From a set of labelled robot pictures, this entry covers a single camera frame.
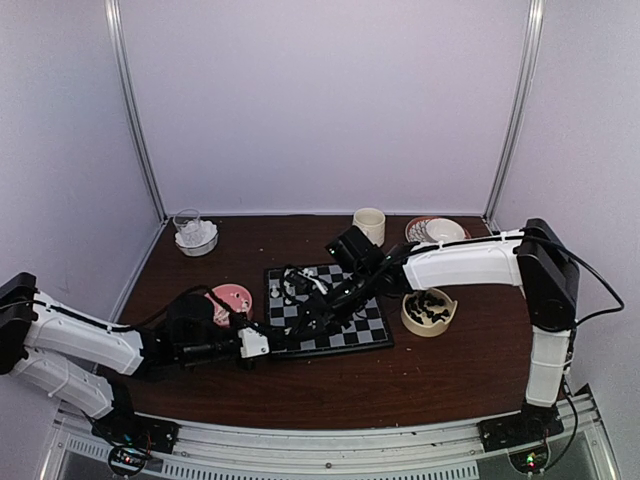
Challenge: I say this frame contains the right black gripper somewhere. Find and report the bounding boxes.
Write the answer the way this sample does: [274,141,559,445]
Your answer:
[289,267,376,343]

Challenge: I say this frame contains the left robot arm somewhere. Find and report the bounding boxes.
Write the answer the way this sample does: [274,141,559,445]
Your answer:
[1,272,294,444]

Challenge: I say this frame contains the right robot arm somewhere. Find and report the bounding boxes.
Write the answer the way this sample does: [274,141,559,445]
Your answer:
[324,218,580,442]

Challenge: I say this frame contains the black white chess board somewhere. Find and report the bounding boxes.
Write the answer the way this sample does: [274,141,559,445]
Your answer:
[264,264,394,359]

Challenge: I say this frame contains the white chess pieces pile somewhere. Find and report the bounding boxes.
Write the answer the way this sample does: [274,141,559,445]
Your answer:
[213,293,253,328]

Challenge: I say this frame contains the black chess pieces pile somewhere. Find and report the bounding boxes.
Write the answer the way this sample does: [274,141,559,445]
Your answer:
[405,290,451,325]

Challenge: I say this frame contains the pink bowl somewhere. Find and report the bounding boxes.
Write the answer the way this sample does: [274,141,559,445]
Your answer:
[205,283,253,328]

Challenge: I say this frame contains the cream bowl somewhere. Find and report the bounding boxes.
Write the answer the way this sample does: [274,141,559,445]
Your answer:
[401,288,458,338]

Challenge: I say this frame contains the cream ribbed mug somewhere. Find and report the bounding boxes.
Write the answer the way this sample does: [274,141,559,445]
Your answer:
[352,207,386,247]

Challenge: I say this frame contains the patterned saucer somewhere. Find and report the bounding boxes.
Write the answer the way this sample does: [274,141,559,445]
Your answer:
[405,216,470,243]

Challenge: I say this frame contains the clear glass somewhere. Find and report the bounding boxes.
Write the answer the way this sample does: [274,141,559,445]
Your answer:
[173,209,201,243]

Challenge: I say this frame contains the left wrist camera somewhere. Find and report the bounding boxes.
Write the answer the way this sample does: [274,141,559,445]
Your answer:
[237,328,271,359]

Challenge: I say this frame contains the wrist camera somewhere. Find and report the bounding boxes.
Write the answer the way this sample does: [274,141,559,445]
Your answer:
[284,268,329,295]
[237,328,271,359]

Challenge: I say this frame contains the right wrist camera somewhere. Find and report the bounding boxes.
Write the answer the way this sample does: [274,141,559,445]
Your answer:
[284,268,329,295]

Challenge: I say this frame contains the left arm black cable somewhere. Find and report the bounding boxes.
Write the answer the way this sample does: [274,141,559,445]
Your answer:
[107,284,271,334]

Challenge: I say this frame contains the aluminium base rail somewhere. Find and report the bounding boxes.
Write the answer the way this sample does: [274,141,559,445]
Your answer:
[39,392,621,480]

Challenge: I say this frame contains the right aluminium frame post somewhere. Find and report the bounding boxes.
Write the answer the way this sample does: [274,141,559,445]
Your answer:
[483,0,546,231]

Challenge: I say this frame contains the aluminium frame post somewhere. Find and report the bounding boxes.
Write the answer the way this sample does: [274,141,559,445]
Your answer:
[104,0,167,223]
[483,0,546,231]

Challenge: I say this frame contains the left aluminium frame post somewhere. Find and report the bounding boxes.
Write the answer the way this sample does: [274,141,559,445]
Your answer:
[104,0,167,223]

